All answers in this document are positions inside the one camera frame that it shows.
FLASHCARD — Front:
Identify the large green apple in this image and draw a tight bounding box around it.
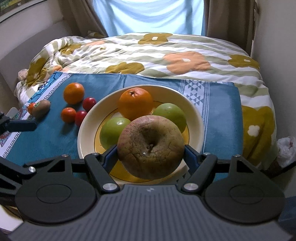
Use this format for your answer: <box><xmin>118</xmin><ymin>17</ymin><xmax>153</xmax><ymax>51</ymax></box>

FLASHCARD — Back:
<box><xmin>99</xmin><ymin>117</ymin><xmax>130</xmax><ymax>150</ymax></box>

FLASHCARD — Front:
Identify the brown kiwi with sticker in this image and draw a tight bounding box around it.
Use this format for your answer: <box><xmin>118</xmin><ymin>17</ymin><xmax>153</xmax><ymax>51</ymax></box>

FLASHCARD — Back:
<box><xmin>32</xmin><ymin>100</ymin><xmax>51</xmax><ymax>118</ymax></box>

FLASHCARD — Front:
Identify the brownish wrinkled apple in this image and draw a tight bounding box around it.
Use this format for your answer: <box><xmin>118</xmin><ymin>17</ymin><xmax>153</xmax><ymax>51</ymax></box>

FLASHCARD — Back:
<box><xmin>117</xmin><ymin>115</ymin><xmax>185</xmax><ymax>180</ymax></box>

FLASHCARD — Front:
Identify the red cherry tomato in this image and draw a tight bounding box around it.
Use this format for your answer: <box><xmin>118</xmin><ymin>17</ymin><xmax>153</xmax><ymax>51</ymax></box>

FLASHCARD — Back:
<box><xmin>75</xmin><ymin>110</ymin><xmax>87</xmax><ymax>127</ymax></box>
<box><xmin>27</xmin><ymin>102</ymin><xmax>35</xmax><ymax>115</ymax></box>
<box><xmin>82</xmin><ymin>97</ymin><xmax>97</xmax><ymax>112</ymax></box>

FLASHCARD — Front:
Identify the small orange tangerine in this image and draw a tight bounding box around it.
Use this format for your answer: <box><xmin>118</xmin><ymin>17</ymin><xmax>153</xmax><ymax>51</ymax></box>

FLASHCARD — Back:
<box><xmin>61</xmin><ymin>108</ymin><xmax>76</xmax><ymax>123</ymax></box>

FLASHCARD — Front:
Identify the large orange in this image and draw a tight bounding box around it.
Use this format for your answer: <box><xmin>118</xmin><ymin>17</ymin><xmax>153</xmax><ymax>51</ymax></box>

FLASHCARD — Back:
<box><xmin>63</xmin><ymin>82</ymin><xmax>85</xmax><ymax>105</ymax></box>

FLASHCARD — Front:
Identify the cream yellow plate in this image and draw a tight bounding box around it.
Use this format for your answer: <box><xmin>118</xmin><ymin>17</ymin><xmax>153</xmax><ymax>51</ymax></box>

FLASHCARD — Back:
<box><xmin>77</xmin><ymin>85</ymin><xmax>204</xmax><ymax>185</ymax></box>

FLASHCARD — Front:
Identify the blue patterned cloth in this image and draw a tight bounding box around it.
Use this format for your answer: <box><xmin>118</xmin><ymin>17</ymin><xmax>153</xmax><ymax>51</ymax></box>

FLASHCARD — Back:
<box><xmin>0</xmin><ymin>71</ymin><xmax>244</xmax><ymax>183</ymax></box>

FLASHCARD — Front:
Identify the small green apple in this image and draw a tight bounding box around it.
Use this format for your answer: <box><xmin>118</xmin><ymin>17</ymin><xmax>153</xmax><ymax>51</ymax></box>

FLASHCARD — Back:
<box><xmin>152</xmin><ymin>103</ymin><xmax>187</xmax><ymax>133</ymax></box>

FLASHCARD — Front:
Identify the orange in plate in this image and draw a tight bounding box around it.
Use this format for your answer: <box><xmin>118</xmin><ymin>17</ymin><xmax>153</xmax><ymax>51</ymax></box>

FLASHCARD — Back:
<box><xmin>117</xmin><ymin>87</ymin><xmax>154</xmax><ymax>121</ymax></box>

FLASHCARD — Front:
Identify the white plastic bag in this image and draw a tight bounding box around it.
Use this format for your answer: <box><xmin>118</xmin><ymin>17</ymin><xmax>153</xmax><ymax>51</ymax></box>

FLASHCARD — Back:
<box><xmin>277</xmin><ymin>136</ymin><xmax>296</xmax><ymax>168</ymax></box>

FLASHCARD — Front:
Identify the floral quilt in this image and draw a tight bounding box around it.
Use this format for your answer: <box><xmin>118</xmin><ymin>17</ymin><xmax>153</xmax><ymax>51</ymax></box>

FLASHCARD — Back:
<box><xmin>14</xmin><ymin>32</ymin><xmax>278</xmax><ymax>169</ymax></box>

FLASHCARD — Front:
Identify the brown curtain left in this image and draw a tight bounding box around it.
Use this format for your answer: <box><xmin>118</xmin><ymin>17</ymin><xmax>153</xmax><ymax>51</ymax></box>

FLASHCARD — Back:
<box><xmin>58</xmin><ymin>0</ymin><xmax>108</xmax><ymax>38</ymax></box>

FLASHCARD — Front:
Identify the brown curtain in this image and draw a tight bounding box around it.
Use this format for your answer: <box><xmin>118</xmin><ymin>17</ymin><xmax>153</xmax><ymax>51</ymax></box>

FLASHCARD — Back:
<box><xmin>58</xmin><ymin>0</ymin><xmax>108</xmax><ymax>38</ymax></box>
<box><xmin>202</xmin><ymin>0</ymin><xmax>255</xmax><ymax>54</ymax></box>

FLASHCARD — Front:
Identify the brown curtain right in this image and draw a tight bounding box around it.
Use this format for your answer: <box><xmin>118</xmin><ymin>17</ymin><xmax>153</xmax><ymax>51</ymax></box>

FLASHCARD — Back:
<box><xmin>202</xmin><ymin>0</ymin><xmax>255</xmax><ymax>54</ymax></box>

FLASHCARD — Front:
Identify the light blue curtain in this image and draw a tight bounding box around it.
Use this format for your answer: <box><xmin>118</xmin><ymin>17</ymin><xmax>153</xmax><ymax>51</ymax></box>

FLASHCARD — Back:
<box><xmin>92</xmin><ymin>0</ymin><xmax>204</xmax><ymax>37</ymax></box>

